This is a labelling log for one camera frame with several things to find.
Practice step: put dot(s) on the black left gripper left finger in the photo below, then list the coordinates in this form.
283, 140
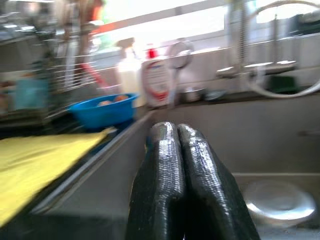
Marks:
160, 175

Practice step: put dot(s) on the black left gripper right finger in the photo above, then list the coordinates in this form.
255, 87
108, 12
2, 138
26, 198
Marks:
207, 187

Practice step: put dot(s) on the chrome kitchen faucet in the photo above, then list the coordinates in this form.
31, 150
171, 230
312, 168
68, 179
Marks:
241, 37

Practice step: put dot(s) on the stainless steel sink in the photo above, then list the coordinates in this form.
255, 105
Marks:
250, 140

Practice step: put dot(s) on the small upturned steel bowl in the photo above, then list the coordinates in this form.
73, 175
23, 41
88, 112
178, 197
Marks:
280, 202

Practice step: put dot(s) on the blue plastic bowl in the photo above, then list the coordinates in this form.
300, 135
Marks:
105, 115

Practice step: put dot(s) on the small steel cup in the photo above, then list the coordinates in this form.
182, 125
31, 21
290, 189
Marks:
191, 95

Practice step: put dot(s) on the peach coloured item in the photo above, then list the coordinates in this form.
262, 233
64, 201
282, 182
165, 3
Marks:
120, 98

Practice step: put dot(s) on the white red-capped dish soap bottle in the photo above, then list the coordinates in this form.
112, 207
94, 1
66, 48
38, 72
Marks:
156, 80

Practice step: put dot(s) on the plain white plastic bottle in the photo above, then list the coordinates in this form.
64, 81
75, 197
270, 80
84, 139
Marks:
128, 75

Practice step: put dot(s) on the yellow cloth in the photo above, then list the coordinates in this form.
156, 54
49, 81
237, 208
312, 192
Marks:
37, 160

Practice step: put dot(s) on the dark green sponge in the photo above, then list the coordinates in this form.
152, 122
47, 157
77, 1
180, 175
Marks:
283, 83

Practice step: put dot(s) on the teal plastic container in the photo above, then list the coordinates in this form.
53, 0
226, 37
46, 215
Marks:
31, 93

